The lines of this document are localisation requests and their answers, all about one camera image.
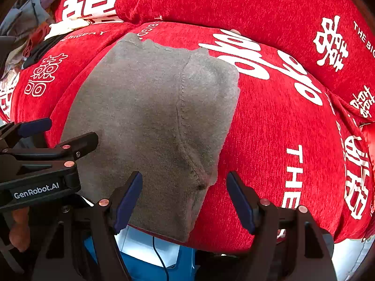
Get thin black cable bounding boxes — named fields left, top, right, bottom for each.
left=152, top=236, right=170, bottom=281

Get black rounded cloth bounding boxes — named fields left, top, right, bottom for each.
left=196, top=250, right=255, bottom=281

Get pile of mixed clothes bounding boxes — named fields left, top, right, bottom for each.
left=0, top=0, right=62, bottom=74

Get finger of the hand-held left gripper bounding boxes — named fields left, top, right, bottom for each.
left=0, top=118, right=53, bottom=150
left=0, top=132, right=99, bottom=169

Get person's left hand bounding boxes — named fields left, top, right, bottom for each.
left=9, top=206, right=31, bottom=252

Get red printed blanket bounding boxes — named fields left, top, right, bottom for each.
left=0, top=20, right=375, bottom=254

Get black cloth strip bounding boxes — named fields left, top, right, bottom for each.
left=22, top=37, right=59, bottom=69

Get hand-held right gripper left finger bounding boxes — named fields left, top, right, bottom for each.
left=32, top=170, right=143, bottom=281

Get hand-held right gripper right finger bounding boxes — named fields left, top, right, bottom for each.
left=225, top=171, right=337, bottom=281

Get blue and white box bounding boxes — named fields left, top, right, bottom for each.
left=83, top=225, right=197, bottom=281

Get grey knit sweater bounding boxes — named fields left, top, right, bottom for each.
left=60, top=32, right=241, bottom=243

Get white cloth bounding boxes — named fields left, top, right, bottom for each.
left=44, top=18, right=91, bottom=40

